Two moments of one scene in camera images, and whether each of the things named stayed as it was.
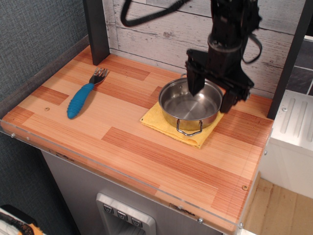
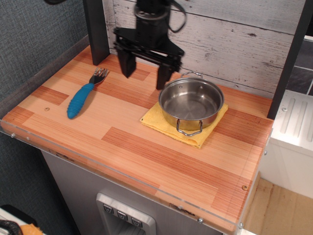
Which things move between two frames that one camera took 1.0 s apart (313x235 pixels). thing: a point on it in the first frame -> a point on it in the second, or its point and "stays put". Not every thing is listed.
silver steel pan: x=178 y=104 stays put
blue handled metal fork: x=77 y=101 stays put
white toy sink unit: x=287 y=157 stays put
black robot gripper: x=222 y=62 -> x=149 y=41
